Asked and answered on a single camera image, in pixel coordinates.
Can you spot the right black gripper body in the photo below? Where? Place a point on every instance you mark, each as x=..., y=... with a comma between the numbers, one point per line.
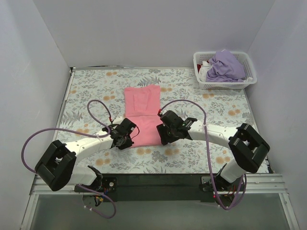
x=163, y=135

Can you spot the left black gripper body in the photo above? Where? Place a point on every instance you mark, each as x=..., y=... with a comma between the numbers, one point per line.
x=125, y=143

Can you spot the pink t shirt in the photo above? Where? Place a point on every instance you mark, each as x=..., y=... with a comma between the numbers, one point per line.
x=141, y=107

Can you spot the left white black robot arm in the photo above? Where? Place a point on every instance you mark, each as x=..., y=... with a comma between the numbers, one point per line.
x=58, y=165

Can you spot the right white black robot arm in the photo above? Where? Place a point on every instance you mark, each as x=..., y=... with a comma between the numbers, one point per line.
x=249, y=149

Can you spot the floral table mat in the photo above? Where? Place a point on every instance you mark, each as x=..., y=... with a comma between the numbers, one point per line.
x=93, y=95

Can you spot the white garment in basket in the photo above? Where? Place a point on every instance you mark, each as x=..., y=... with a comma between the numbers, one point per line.
x=206, y=66

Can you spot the dark red garment in basket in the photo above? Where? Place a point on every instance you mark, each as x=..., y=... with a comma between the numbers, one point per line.
x=199, y=67

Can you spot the purple t shirt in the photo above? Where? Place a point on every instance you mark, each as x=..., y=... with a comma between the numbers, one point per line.
x=225, y=68

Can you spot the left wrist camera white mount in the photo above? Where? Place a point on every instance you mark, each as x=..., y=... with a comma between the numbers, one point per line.
x=115, y=119

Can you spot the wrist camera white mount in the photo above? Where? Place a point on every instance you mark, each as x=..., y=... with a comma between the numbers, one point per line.
x=115, y=119
x=160, y=114

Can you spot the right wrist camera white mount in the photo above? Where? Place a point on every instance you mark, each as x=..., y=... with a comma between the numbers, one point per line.
x=160, y=114

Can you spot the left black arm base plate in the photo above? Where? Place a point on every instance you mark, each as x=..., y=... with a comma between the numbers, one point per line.
x=105, y=184

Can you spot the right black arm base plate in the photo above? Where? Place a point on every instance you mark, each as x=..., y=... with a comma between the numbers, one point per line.
x=206, y=185

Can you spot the aluminium frame rail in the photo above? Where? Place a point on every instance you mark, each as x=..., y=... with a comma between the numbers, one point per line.
x=162, y=202

